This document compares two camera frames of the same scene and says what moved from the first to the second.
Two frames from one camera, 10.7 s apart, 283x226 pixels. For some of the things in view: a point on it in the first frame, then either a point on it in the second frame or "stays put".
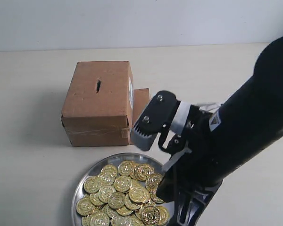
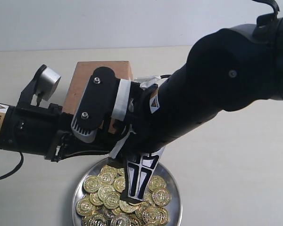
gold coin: x=122 y=183 stays put
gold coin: x=153 y=181 stays put
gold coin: x=92 y=184 stays put
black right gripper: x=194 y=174 -> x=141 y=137
